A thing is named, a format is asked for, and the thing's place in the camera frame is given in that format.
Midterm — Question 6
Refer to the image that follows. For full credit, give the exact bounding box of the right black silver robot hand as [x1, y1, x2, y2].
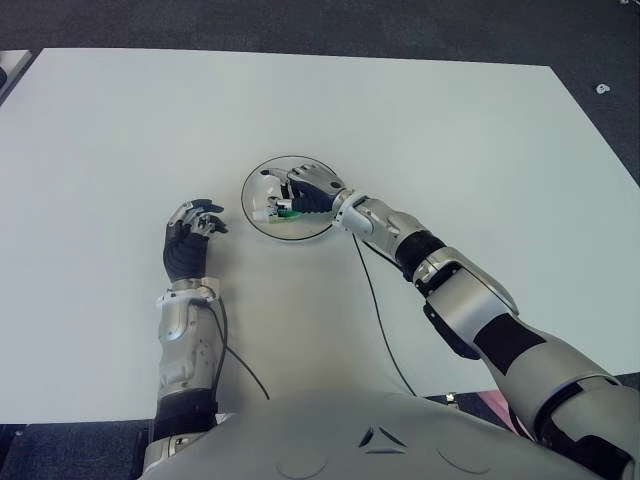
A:
[259, 163, 347, 217]

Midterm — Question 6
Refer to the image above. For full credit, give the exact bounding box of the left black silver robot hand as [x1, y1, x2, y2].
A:
[162, 198, 230, 284]

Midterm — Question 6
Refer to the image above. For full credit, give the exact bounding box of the white plate with black rim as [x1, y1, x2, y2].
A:
[240, 155, 344, 245]

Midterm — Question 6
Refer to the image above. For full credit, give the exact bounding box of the grey robot torso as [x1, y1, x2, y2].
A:
[139, 387, 626, 480]

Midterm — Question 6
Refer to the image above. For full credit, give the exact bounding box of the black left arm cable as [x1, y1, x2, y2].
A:
[192, 297, 271, 401]

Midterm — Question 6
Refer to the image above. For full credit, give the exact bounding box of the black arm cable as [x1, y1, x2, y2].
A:
[192, 297, 271, 401]
[351, 233, 419, 399]

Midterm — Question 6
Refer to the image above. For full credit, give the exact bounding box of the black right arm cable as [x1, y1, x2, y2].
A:
[351, 233, 419, 399]

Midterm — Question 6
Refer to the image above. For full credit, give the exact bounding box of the pink box with black straps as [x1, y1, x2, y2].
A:
[477, 390, 526, 436]

